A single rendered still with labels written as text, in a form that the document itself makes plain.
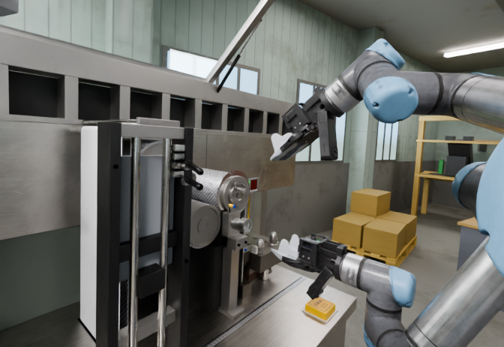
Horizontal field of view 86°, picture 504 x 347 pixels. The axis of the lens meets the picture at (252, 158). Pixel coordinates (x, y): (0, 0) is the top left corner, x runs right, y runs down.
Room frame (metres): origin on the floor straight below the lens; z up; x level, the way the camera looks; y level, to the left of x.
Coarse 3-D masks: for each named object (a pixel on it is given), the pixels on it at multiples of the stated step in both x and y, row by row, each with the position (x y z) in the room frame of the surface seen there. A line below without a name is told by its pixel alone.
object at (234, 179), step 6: (228, 180) 0.81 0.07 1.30; (234, 180) 0.81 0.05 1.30; (240, 180) 0.84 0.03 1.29; (228, 186) 0.80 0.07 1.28; (246, 186) 0.86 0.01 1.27; (222, 192) 0.79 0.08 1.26; (228, 192) 0.80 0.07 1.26; (222, 198) 0.79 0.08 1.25; (246, 198) 0.86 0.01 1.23; (228, 204) 0.80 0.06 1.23; (228, 210) 0.80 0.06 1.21; (240, 210) 0.84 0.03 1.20
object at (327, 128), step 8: (320, 112) 0.62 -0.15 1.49; (328, 112) 0.62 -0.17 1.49; (320, 120) 0.62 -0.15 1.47; (328, 120) 0.61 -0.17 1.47; (320, 128) 0.62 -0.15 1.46; (328, 128) 0.61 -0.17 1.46; (320, 136) 0.62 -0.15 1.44; (328, 136) 0.60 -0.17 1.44; (336, 136) 0.64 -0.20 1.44; (320, 144) 0.61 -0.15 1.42; (328, 144) 0.60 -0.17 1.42; (336, 144) 0.63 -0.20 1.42; (320, 152) 0.61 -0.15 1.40; (328, 152) 0.60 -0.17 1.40; (336, 152) 0.61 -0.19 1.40; (328, 160) 0.63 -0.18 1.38
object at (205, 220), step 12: (192, 204) 0.75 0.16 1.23; (204, 204) 0.75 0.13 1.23; (192, 216) 0.70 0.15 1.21; (204, 216) 0.74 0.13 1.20; (216, 216) 0.78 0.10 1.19; (192, 228) 0.71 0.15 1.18; (204, 228) 0.74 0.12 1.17; (216, 228) 0.78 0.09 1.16; (192, 240) 0.71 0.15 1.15; (204, 240) 0.74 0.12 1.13
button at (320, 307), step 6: (312, 300) 0.82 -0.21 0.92; (318, 300) 0.82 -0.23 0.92; (324, 300) 0.82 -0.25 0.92; (306, 306) 0.80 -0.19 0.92; (312, 306) 0.79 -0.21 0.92; (318, 306) 0.79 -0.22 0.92; (324, 306) 0.79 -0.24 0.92; (330, 306) 0.79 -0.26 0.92; (312, 312) 0.78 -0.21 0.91; (318, 312) 0.77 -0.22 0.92; (324, 312) 0.76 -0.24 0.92; (330, 312) 0.78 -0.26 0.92; (324, 318) 0.76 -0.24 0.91
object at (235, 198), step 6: (234, 186) 0.80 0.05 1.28; (240, 186) 0.82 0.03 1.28; (234, 192) 0.80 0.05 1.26; (240, 192) 0.82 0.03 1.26; (246, 192) 0.84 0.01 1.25; (228, 198) 0.80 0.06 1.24; (234, 198) 0.80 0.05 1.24; (240, 198) 0.83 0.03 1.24; (234, 204) 0.80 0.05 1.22; (240, 204) 0.82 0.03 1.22
